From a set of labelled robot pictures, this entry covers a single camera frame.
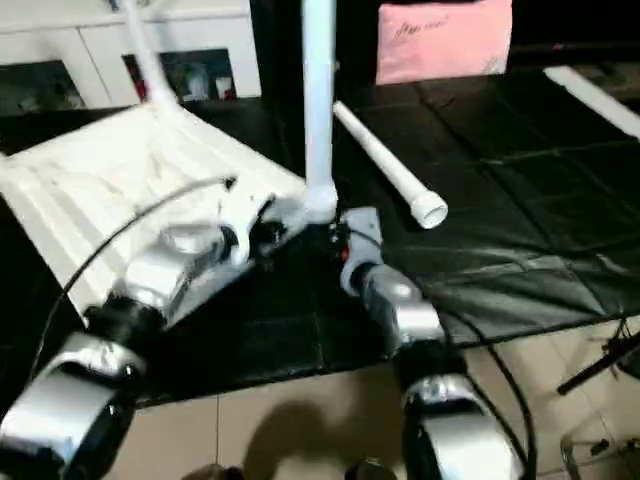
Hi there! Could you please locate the white plastic table leg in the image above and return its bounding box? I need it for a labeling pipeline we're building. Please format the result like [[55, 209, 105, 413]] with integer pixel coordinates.
[[300, 0, 342, 223], [332, 100, 450, 231], [120, 0, 183, 107]]

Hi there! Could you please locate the white plastic table top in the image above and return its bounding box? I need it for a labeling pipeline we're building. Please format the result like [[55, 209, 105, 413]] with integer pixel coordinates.
[[0, 100, 341, 321]]

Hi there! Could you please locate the black work mat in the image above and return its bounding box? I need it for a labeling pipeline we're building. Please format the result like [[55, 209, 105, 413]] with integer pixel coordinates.
[[0, 68, 640, 406]]

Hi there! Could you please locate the black furniture with yellow label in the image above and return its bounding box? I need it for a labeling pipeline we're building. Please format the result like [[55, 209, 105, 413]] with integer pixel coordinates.
[[250, 0, 640, 91]]

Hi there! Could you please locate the pink pillow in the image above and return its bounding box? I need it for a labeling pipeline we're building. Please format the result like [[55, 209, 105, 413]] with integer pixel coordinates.
[[375, 0, 515, 87]]

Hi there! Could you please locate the white cabinet with glass doors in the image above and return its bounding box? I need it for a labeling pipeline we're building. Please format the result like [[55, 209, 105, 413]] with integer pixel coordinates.
[[0, 0, 263, 113]]

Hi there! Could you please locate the black tripod stand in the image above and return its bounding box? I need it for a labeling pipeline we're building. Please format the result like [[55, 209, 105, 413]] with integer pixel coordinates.
[[555, 334, 640, 397]]

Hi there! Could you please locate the dark low tv bench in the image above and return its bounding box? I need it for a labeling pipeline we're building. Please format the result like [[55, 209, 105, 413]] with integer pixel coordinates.
[[510, 36, 640, 73]]

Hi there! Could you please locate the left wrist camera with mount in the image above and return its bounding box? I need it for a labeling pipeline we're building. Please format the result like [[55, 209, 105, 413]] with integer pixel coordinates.
[[214, 190, 278, 267]]

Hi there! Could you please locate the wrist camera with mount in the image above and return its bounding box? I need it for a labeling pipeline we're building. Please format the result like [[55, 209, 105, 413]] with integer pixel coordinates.
[[214, 190, 278, 267], [338, 207, 387, 293]]

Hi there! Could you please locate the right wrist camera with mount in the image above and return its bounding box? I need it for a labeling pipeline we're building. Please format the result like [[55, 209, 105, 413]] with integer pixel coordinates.
[[338, 207, 387, 293]]

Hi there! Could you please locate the grey metal frame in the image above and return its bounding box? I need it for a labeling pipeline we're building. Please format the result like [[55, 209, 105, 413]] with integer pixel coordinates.
[[560, 434, 640, 480]]

